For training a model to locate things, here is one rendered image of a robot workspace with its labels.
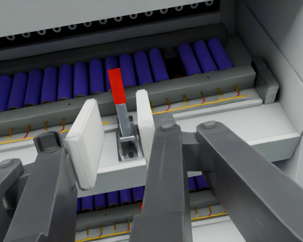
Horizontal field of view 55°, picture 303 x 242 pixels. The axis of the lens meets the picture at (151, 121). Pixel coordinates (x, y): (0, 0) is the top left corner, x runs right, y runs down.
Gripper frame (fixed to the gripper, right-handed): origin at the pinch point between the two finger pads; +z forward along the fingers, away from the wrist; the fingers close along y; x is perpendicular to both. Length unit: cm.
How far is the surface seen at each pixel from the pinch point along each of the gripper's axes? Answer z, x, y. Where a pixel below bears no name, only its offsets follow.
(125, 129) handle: 11.6, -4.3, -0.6
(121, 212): 20.1, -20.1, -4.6
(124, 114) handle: 11.8, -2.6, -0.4
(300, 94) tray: 10.6, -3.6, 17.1
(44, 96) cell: 18.7, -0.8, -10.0
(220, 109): 14.7, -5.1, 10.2
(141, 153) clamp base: 11.6, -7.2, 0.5
